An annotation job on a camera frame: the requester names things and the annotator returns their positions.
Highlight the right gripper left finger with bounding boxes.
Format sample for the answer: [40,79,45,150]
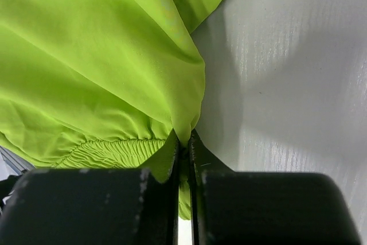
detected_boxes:
[1,132,179,244]

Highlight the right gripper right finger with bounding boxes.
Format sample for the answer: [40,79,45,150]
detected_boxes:
[188,131,361,244]

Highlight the lime green shorts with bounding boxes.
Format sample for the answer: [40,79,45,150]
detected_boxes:
[0,0,264,220]

